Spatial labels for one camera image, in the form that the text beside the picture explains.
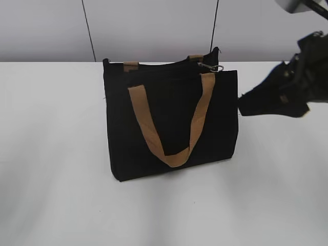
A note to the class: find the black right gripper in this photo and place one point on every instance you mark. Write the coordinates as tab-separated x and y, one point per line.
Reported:
289	87

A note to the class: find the metal ring zipper pull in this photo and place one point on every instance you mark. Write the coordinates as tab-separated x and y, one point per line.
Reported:
213	69

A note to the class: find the black tote bag tan handles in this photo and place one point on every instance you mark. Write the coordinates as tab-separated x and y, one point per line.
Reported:
162	118

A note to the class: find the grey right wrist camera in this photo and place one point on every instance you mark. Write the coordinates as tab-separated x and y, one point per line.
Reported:
299	6

